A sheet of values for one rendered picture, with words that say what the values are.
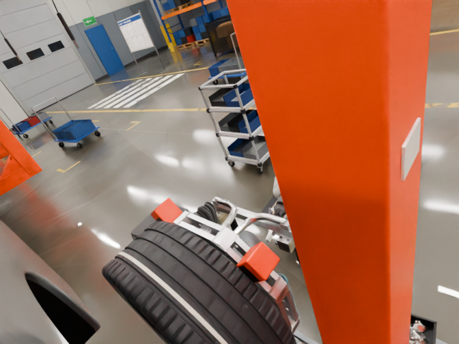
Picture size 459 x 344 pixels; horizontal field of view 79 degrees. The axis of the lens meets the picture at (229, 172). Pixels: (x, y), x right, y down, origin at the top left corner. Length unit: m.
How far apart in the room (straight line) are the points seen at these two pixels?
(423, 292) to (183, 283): 1.54
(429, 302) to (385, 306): 1.45
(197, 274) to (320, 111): 0.55
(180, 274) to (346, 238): 0.45
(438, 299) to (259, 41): 1.84
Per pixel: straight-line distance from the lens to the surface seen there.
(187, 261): 0.78
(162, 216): 1.02
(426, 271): 2.11
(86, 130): 6.46
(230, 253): 0.84
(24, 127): 10.02
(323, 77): 0.31
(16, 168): 4.41
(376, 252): 0.45
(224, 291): 0.76
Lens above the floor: 1.70
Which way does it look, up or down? 32 degrees down
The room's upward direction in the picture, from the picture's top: 21 degrees counter-clockwise
